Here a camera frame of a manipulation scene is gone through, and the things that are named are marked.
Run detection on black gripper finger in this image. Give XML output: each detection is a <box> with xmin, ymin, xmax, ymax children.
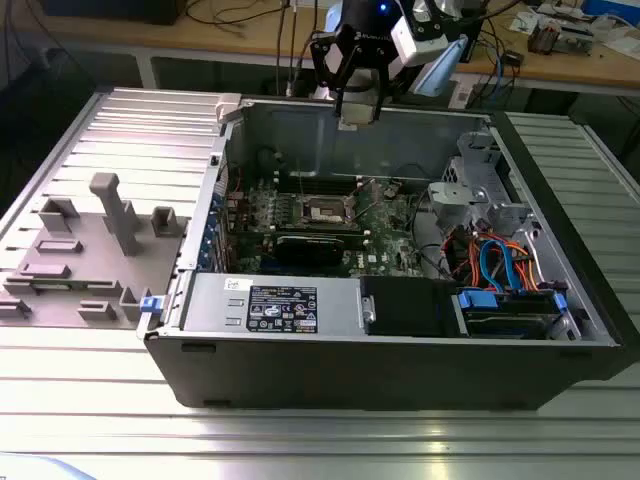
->
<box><xmin>309</xmin><ymin>32</ymin><xmax>352</xmax><ymax>118</ymax></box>
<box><xmin>371</xmin><ymin>48</ymin><xmax>391</xmax><ymax>123</ymax></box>

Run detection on silver CPU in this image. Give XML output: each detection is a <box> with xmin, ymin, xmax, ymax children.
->
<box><xmin>338</xmin><ymin>89</ymin><xmax>379</xmax><ymax>132</ymax></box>

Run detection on metal socket cover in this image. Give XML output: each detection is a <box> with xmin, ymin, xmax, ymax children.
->
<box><xmin>342</xmin><ymin>175</ymin><xmax>381</xmax><ymax>224</ymax></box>

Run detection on black RAM slot row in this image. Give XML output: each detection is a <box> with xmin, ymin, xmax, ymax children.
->
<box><xmin>277</xmin><ymin>172</ymin><xmax>362</xmax><ymax>195</ymax></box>

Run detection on CPU socket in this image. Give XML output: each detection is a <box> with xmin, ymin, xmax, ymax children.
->
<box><xmin>296</xmin><ymin>192</ymin><xmax>359</xmax><ymax>227</ymax></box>

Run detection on blue expansion slot clips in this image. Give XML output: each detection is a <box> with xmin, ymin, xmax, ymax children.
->
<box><xmin>198</xmin><ymin>192</ymin><xmax>224</xmax><ymax>274</ymax></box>

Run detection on white barcode label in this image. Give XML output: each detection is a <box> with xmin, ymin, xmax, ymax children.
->
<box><xmin>450</xmin><ymin>77</ymin><xmax>476</xmax><ymax>109</ymax></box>

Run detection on grey case latch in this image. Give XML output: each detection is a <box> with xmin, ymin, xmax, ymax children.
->
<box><xmin>214</xmin><ymin>93</ymin><xmax>244</xmax><ymax>124</ymax></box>

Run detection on wooden desk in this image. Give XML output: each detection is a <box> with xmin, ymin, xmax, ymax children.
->
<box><xmin>0</xmin><ymin>0</ymin><xmax>640</xmax><ymax>96</ymax></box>

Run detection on silver metal drive cage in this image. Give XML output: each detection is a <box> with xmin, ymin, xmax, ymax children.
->
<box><xmin>427</xmin><ymin>128</ymin><xmax>549</xmax><ymax>261</ymax></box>

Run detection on white papers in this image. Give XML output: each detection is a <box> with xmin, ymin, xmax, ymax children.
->
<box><xmin>509</xmin><ymin>10</ymin><xmax>540</xmax><ymax>35</ymax></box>

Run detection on green motherboard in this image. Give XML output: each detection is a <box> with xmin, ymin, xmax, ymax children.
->
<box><xmin>222</xmin><ymin>174</ymin><xmax>426</xmax><ymax>281</ymax></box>

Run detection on black heat sink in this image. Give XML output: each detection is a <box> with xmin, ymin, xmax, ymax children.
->
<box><xmin>527</xmin><ymin>22</ymin><xmax>560</xmax><ymax>56</ymax></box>

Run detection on black graphics card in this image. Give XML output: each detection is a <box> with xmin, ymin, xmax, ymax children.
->
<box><xmin>273</xmin><ymin>233</ymin><xmax>346</xmax><ymax>269</ymax></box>

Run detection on green circuit device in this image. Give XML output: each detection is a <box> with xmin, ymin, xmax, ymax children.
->
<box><xmin>557</xmin><ymin>22</ymin><xmax>597</xmax><ymax>56</ymax></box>

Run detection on black monitor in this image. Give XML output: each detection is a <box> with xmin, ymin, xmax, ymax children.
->
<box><xmin>38</xmin><ymin>0</ymin><xmax>181</xmax><ymax>27</ymax></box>

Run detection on blue box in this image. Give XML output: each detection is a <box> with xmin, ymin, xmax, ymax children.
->
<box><xmin>583</xmin><ymin>0</ymin><xmax>640</xmax><ymax>16</ymax></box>

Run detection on hard disk in blue carrier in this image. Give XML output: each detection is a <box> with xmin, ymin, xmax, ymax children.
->
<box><xmin>452</xmin><ymin>286</ymin><xmax>569</xmax><ymax>341</ymax></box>

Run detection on black power supply label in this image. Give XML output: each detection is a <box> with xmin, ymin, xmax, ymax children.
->
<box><xmin>248</xmin><ymin>284</ymin><xmax>319</xmax><ymax>334</ymax></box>

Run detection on silver power supply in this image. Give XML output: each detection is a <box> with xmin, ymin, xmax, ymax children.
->
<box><xmin>182</xmin><ymin>272</ymin><xmax>364</xmax><ymax>337</ymax></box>

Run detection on black PC case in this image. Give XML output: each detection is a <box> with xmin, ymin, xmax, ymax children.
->
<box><xmin>137</xmin><ymin>93</ymin><xmax>640</xmax><ymax>412</ymax></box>

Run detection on grey parts rack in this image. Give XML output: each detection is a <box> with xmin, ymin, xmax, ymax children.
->
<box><xmin>0</xmin><ymin>172</ymin><xmax>194</xmax><ymax>331</ymax></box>

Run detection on pale blue white object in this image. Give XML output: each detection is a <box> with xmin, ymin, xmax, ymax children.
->
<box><xmin>0</xmin><ymin>452</ymin><xmax>96</xmax><ymax>480</ymax></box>

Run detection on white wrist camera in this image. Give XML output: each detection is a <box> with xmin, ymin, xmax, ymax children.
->
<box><xmin>391</xmin><ymin>12</ymin><xmax>454</xmax><ymax>67</ymax></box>

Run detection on blue cable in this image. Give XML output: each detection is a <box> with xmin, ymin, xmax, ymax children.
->
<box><xmin>492</xmin><ymin>47</ymin><xmax>507</xmax><ymax>94</ymax></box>

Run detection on black wire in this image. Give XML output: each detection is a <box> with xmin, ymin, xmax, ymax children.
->
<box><xmin>410</xmin><ymin>192</ymin><xmax>459</xmax><ymax>281</ymax></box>

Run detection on red orange wire bundle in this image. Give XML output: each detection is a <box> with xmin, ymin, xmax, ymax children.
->
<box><xmin>441</xmin><ymin>227</ymin><xmax>484</xmax><ymax>281</ymax></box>

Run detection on blue wire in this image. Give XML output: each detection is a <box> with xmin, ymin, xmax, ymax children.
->
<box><xmin>478</xmin><ymin>239</ymin><xmax>516</xmax><ymax>294</ymax></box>

